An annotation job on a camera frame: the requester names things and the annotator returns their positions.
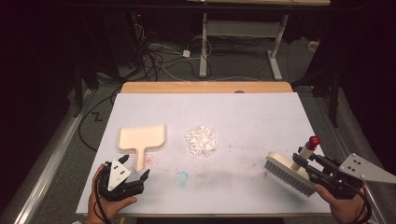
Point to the small white box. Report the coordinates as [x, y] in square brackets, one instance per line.
[313, 45]

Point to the cream plastic dustpan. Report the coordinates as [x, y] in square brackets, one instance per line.
[141, 137]

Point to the grey table grommet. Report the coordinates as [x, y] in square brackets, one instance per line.
[239, 91]

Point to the white desk frame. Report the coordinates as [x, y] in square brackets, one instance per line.
[241, 28]

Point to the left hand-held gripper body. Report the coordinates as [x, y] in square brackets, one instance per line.
[116, 175]

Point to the pile of white paper scraps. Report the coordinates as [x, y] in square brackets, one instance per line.
[201, 141]

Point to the white power adapter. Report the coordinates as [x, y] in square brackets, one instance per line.
[186, 53]

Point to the person's left hand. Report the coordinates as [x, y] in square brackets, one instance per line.
[99, 208]

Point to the black metal stand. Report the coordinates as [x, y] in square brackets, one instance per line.
[78, 93]
[333, 96]

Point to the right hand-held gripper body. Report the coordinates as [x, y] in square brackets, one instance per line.
[358, 168]

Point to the cream brush with red cap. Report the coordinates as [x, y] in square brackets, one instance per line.
[285, 166]

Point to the aluminium rail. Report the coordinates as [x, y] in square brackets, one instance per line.
[370, 196]
[46, 174]

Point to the white table cover sheet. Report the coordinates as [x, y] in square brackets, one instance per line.
[218, 112]

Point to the person's right hand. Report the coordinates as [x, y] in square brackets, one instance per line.
[348, 211]

